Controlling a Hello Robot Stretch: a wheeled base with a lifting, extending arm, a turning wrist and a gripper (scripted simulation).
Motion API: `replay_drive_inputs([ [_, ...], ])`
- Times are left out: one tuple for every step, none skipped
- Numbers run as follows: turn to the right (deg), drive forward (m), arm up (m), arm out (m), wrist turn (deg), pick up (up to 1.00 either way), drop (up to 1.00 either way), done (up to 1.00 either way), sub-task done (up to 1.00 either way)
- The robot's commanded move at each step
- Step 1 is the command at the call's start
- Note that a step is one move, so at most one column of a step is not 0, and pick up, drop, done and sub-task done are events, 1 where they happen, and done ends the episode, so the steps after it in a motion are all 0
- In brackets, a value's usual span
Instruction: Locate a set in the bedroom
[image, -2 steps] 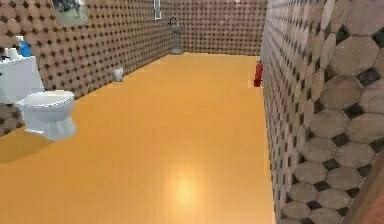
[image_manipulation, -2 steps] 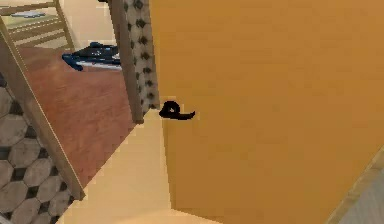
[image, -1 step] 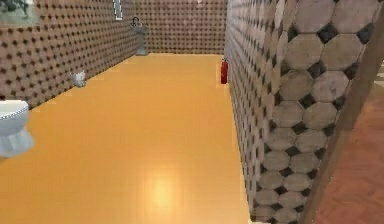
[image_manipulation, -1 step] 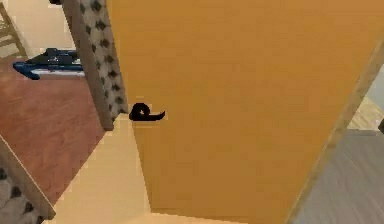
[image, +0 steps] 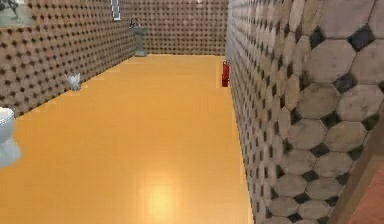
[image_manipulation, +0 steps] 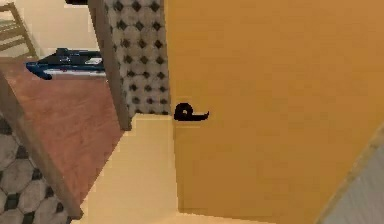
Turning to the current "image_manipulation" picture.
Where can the orange room door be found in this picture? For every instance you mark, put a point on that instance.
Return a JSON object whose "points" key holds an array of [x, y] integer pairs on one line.
{"points": [[273, 110]]}

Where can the blue and black machine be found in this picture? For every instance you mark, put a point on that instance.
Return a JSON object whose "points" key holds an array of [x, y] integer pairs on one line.
{"points": [[71, 63]]}

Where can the tan wooden chair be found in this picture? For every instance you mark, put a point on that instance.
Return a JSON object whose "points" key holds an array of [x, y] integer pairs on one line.
{"points": [[15, 33]]}

